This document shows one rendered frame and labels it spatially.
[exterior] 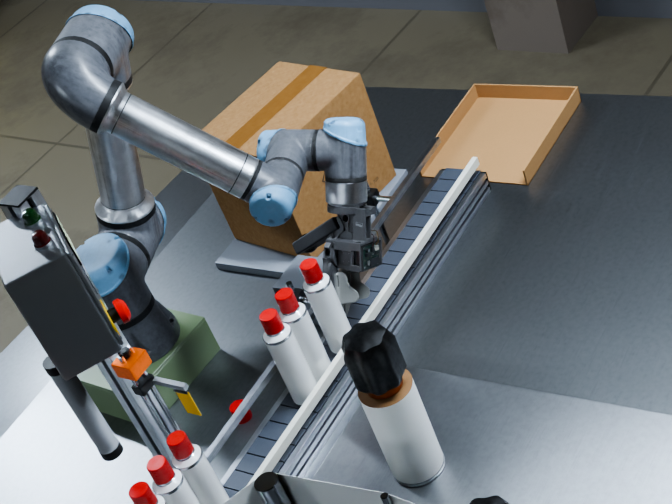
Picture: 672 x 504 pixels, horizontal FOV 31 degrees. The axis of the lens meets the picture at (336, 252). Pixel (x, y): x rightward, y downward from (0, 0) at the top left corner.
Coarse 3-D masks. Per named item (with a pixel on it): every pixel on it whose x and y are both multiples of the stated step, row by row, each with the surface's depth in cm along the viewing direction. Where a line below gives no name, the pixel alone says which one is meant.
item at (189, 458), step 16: (176, 432) 192; (176, 448) 190; (192, 448) 192; (176, 464) 192; (192, 464) 192; (208, 464) 195; (192, 480) 193; (208, 480) 195; (208, 496) 196; (224, 496) 199
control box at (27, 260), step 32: (0, 224) 179; (0, 256) 172; (32, 256) 170; (64, 256) 168; (32, 288) 168; (64, 288) 170; (96, 288) 190; (32, 320) 170; (64, 320) 172; (96, 320) 174; (64, 352) 175; (96, 352) 177
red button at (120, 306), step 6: (114, 300) 179; (120, 300) 179; (114, 306) 178; (120, 306) 178; (126, 306) 178; (108, 312) 178; (114, 312) 178; (120, 312) 178; (126, 312) 178; (114, 318) 178; (120, 318) 179; (126, 318) 178
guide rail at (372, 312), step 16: (464, 176) 250; (448, 192) 247; (448, 208) 245; (432, 224) 241; (416, 240) 238; (416, 256) 237; (400, 272) 233; (384, 288) 230; (384, 304) 229; (368, 320) 226; (336, 368) 218; (320, 384) 215; (304, 416) 212; (288, 432) 209; (272, 448) 207; (272, 464) 206
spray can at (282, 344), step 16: (272, 320) 206; (272, 336) 208; (288, 336) 208; (272, 352) 210; (288, 352) 210; (288, 368) 212; (304, 368) 213; (288, 384) 215; (304, 384) 214; (304, 400) 216
